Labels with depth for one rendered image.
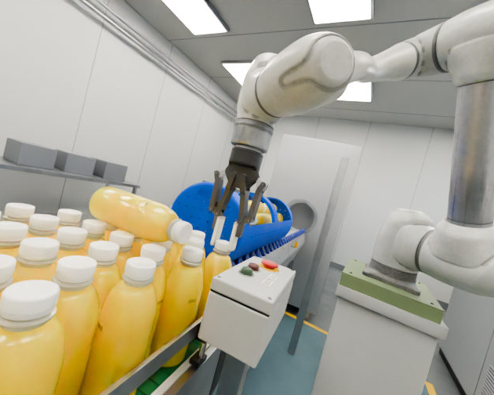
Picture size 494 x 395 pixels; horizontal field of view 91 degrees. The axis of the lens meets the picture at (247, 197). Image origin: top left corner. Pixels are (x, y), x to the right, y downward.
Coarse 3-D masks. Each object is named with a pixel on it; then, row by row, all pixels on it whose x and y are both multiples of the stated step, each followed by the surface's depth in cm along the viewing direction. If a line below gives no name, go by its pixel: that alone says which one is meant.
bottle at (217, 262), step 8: (208, 256) 56; (216, 256) 55; (224, 256) 56; (208, 264) 55; (216, 264) 54; (224, 264) 55; (208, 272) 54; (216, 272) 54; (208, 280) 54; (208, 288) 54; (200, 304) 54; (200, 312) 54
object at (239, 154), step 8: (232, 152) 54; (240, 152) 53; (248, 152) 52; (256, 152) 53; (232, 160) 54; (240, 160) 53; (248, 160) 53; (256, 160) 53; (232, 168) 56; (240, 168) 55; (248, 168) 55; (256, 168) 54; (240, 176) 55; (248, 176) 55; (256, 176) 54; (240, 184) 55; (248, 184) 55
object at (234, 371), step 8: (224, 360) 44; (232, 360) 44; (224, 368) 44; (232, 368) 43; (240, 368) 43; (248, 368) 46; (224, 376) 44; (232, 376) 43; (240, 376) 43; (224, 384) 44; (232, 384) 43; (240, 384) 43; (216, 392) 44; (224, 392) 44; (232, 392) 43; (240, 392) 45
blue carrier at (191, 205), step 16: (192, 192) 81; (208, 192) 79; (176, 208) 83; (192, 208) 81; (208, 208) 79; (272, 208) 113; (288, 208) 151; (192, 224) 80; (208, 224) 78; (224, 224) 76; (272, 224) 107; (288, 224) 142; (208, 240) 78; (224, 240) 76; (240, 240) 74; (256, 240) 91; (272, 240) 121; (240, 256) 89
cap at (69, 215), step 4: (60, 212) 46; (64, 212) 47; (68, 212) 47; (72, 212) 48; (76, 212) 49; (80, 212) 49; (60, 216) 46; (64, 216) 47; (68, 216) 47; (72, 216) 47; (76, 216) 48; (80, 216) 49; (60, 220) 47; (64, 220) 47; (68, 220) 47; (72, 220) 47; (76, 220) 48
